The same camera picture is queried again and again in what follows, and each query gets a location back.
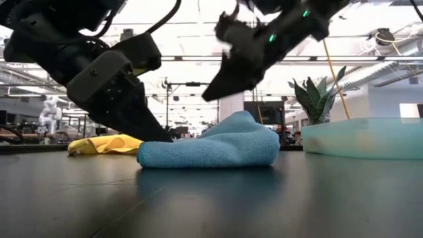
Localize green snake plant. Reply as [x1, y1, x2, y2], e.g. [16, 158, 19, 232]
[288, 65, 348, 126]

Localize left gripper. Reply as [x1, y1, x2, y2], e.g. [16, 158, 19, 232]
[3, 32, 173, 143]

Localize silver corrugated air duct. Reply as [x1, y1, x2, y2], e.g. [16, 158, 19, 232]
[336, 42, 423, 90]

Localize black monitor screen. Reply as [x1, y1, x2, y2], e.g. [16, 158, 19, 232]
[243, 100, 286, 126]

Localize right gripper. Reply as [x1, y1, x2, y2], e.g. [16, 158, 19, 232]
[202, 13, 308, 102]

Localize teal translucent plastic bin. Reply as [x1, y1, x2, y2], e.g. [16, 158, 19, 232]
[301, 117, 423, 160]

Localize black metal frame rig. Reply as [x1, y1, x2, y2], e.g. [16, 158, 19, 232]
[165, 81, 221, 133]

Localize black left camera cable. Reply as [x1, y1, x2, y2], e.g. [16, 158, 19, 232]
[145, 0, 182, 34]

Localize yellow hanging cable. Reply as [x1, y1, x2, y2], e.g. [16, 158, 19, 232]
[322, 39, 351, 120]

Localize yellow microfiber towel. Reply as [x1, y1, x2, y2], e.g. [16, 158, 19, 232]
[67, 134, 145, 156]

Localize pale pink wall panel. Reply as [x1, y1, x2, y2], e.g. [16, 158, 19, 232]
[399, 103, 420, 119]

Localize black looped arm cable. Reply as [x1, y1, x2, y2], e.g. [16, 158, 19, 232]
[0, 124, 24, 145]

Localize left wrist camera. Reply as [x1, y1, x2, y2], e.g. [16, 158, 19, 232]
[112, 32, 163, 72]

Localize white building pillar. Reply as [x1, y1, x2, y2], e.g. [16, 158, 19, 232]
[219, 92, 245, 122]

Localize blue microfiber towel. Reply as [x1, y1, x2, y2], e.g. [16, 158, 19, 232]
[137, 110, 281, 169]

